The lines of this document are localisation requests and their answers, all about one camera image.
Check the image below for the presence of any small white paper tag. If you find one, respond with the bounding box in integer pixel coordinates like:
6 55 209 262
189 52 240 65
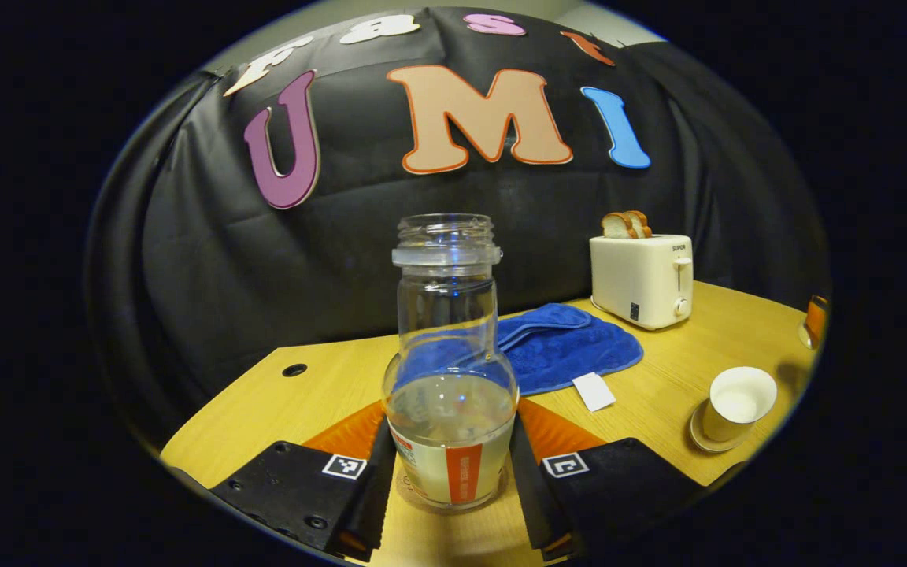
572 372 616 413

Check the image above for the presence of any blue towel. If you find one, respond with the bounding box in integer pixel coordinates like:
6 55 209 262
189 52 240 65
494 303 645 397

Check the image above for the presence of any cream ceramic teacup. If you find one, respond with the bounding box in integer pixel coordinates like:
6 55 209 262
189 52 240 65
702 366 779 443

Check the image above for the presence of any clear plastic water bottle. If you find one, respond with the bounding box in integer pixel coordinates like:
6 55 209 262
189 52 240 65
382 213 520 511

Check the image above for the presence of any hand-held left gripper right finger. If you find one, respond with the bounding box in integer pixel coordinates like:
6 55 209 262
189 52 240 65
510 398 706 561

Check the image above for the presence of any black backdrop cloth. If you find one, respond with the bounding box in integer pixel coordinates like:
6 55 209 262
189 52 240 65
85 8 831 450

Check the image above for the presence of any white toaster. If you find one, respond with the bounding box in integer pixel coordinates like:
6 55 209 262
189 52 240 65
589 234 694 331

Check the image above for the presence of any round cork coaster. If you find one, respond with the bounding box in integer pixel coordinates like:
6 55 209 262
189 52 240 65
395 461 511 519

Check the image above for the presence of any cream ceramic saucer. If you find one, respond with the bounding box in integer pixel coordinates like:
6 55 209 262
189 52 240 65
689 402 746 454

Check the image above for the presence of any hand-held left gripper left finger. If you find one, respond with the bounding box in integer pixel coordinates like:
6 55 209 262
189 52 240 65
209 400 398 561

